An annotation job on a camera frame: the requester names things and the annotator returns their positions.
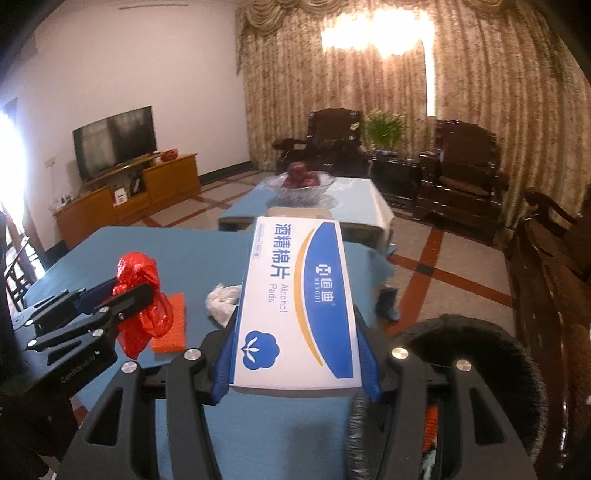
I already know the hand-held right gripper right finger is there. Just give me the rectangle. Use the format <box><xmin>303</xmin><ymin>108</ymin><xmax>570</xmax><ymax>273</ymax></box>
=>
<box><xmin>353</xmin><ymin>305</ymin><xmax>540</xmax><ymax>480</ymax></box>

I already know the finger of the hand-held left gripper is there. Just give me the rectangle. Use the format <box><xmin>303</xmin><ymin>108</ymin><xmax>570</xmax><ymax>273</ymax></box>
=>
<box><xmin>13</xmin><ymin>276</ymin><xmax>119</xmax><ymax>329</ymax></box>
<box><xmin>24</xmin><ymin>283</ymin><xmax>156</xmax><ymax>352</ymax></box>

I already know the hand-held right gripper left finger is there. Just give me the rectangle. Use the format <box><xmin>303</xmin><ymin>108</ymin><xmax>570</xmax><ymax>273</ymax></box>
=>
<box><xmin>67</xmin><ymin>318</ymin><xmax>242</xmax><ymax>480</ymax></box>

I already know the red plastic bag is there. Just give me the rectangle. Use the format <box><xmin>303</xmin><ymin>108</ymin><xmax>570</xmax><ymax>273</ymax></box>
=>
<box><xmin>113</xmin><ymin>251</ymin><xmax>175</xmax><ymax>361</ymax></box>

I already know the white blue cardboard box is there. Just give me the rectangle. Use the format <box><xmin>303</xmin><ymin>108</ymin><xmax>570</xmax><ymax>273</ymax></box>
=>
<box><xmin>229</xmin><ymin>208</ymin><xmax>365</xmax><ymax>398</ymax></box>

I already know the black lined trash bin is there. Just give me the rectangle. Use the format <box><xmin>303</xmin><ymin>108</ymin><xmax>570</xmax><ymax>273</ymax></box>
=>
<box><xmin>346</xmin><ymin>314</ymin><xmax>549</xmax><ymax>480</ymax></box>

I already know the orange foam fruit net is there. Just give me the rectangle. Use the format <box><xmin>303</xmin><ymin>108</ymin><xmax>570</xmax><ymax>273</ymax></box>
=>
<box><xmin>154</xmin><ymin>293</ymin><xmax>188</xmax><ymax>354</ymax></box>

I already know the crumpled white tissue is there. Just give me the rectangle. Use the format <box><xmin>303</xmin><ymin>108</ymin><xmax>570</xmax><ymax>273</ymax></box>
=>
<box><xmin>204</xmin><ymin>284</ymin><xmax>242</xmax><ymax>324</ymax></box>

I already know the blue tablecloth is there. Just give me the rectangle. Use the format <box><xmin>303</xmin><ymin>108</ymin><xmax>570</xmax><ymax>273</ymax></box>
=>
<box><xmin>9</xmin><ymin>225</ymin><xmax>400</xmax><ymax>480</ymax></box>

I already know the black chair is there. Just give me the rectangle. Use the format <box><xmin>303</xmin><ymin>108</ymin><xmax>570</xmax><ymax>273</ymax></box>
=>
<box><xmin>0</xmin><ymin>208</ymin><xmax>40</xmax><ymax>315</ymax></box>

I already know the wooden television cabinet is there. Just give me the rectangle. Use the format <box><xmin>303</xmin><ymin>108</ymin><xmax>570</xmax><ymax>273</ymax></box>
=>
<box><xmin>53</xmin><ymin>152</ymin><xmax>201</xmax><ymax>250</ymax></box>

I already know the glass coffee table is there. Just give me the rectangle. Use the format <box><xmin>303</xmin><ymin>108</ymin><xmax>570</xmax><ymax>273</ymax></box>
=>
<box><xmin>218</xmin><ymin>215</ymin><xmax>389</xmax><ymax>247</ymax></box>

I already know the flat screen television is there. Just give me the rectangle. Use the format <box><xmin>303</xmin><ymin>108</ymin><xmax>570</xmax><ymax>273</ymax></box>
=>
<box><xmin>72</xmin><ymin>106</ymin><xmax>158</xmax><ymax>182</ymax></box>

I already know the blue white-edged table cover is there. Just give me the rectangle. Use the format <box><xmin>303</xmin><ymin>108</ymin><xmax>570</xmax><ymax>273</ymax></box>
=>
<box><xmin>219</xmin><ymin>175</ymin><xmax>395</xmax><ymax>253</ymax></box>

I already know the glass fruit bowl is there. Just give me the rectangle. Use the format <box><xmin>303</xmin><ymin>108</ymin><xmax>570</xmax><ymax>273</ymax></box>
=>
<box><xmin>265</xmin><ymin>172</ymin><xmax>336</xmax><ymax>209</ymax></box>

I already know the dark wooden side table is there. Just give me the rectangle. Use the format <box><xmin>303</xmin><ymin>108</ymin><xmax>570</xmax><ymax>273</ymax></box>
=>
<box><xmin>369</xmin><ymin>150</ymin><xmax>423</xmax><ymax>210</ymax></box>

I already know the dark wooden sofa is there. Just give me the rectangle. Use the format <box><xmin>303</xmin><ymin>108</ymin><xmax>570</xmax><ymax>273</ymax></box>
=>
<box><xmin>503</xmin><ymin>187</ymin><xmax>591</xmax><ymax>467</ymax></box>

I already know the dark wooden armchair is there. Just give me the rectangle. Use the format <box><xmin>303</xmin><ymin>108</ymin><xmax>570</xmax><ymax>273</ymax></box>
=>
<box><xmin>413</xmin><ymin>119</ymin><xmax>509</xmax><ymax>244</ymax></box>
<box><xmin>272</xmin><ymin>108</ymin><xmax>370</xmax><ymax>178</ymax></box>

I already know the green potted plant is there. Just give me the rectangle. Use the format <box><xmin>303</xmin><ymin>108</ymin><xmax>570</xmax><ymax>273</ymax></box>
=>
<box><xmin>362</xmin><ymin>110</ymin><xmax>409</xmax><ymax>153</ymax></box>

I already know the floral beige curtain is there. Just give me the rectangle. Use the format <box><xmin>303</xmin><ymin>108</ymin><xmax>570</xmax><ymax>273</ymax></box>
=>
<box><xmin>235</xmin><ymin>0</ymin><xmax>559</xmax><ymax>232</ymax></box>
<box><xmin>549</xmin><ymin>41</ymin><xmax>591</xmax><ymax>213</ymax></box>

